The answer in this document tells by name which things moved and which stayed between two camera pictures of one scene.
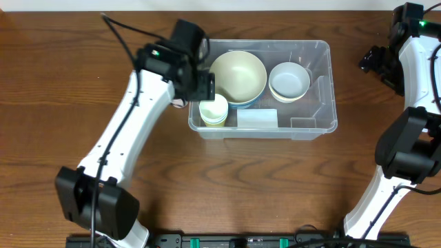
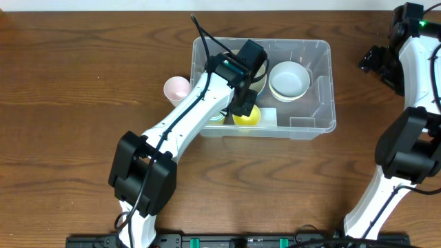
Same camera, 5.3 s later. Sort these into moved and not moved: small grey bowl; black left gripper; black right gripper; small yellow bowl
Moved: black left gripper
Not moved: small yellow bowl; small grey bowl; black right gripper
